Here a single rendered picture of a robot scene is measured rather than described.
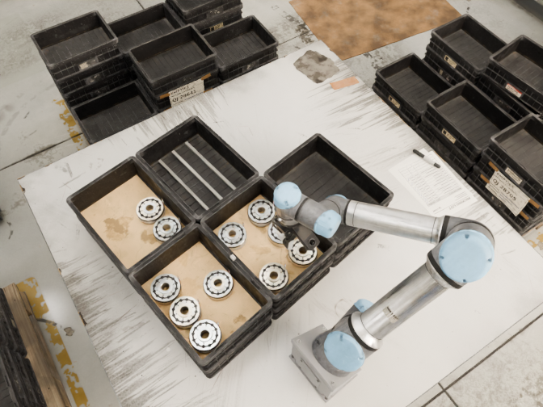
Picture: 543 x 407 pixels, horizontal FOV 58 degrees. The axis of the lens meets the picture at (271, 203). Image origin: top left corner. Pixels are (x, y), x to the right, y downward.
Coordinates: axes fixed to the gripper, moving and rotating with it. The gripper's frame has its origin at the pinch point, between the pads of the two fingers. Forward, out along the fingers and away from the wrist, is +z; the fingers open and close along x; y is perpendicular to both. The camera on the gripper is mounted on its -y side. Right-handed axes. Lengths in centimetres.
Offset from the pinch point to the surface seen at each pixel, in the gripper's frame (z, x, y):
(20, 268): 86, 96, 119
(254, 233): 12.7, 5.8, 17.6
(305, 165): 17.6, -29.5, 26.8
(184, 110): 30, -15, 94
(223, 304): 9.2, 31.1, 4.4
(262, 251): 12.3, 8.4, 10.2
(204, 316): 8.3, 38.4, 5.4
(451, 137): 71, -115, 7
